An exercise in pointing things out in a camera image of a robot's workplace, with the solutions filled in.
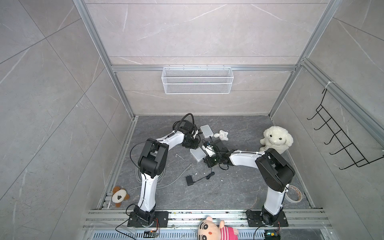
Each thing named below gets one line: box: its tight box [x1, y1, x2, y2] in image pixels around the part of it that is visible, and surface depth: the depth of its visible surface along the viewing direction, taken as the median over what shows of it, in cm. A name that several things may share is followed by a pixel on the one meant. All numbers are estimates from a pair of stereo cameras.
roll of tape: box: [284, 185, 303, 204], surface depth 83 cm
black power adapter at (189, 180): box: [185, 171, 215, 186], surface depth 88 cm
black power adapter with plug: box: [205, 139, 234, 168], surface depth 78 cm
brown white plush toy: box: [111, 186, 130, 208], surface depth 81 cm
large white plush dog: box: [259, 126, 294, 154], surface depth 87 cm
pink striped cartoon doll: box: [197, 216, 239, 240], surface depth 66 cm
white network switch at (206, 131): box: [200, 124, 214, 139], surface depth 109 cm
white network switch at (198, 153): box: [189, 146, 207, 162], surface depth 97 cm
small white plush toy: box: [213, 130, 229, 141], surface depth 106 cm
